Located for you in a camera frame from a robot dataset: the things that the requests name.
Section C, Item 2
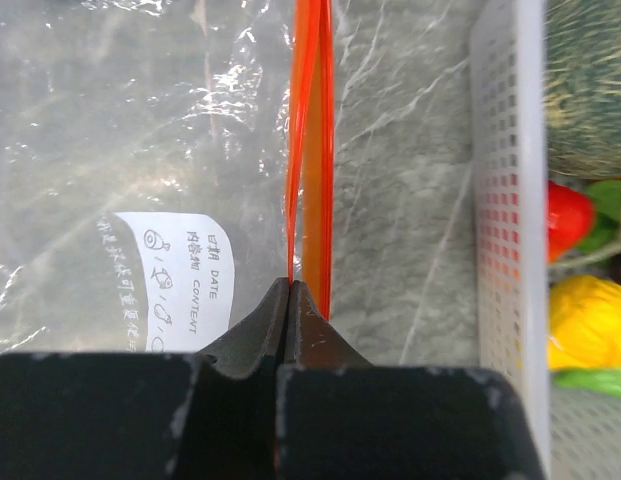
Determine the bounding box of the white plastic basket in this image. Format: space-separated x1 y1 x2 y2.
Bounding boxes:
469 1 621 479

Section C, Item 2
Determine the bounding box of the clear zip bag orange zipper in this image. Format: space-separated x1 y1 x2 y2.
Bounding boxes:
0 1 332 355

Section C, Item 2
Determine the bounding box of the green cucumber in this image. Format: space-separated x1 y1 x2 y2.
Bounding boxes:
553 367 621 398

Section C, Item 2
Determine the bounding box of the yellow pear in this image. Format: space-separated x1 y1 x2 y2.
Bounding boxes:
547 275 621 371

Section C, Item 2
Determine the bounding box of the red yellow apple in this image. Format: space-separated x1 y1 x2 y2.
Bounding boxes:
546 181 596 264

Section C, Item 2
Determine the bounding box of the green netted melon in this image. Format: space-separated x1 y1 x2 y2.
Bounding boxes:
544 1 621 179

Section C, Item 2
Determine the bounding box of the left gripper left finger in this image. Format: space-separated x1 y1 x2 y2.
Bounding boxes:
0 279 289 479

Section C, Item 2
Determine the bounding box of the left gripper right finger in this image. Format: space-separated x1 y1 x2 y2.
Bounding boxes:
275 282 545 479

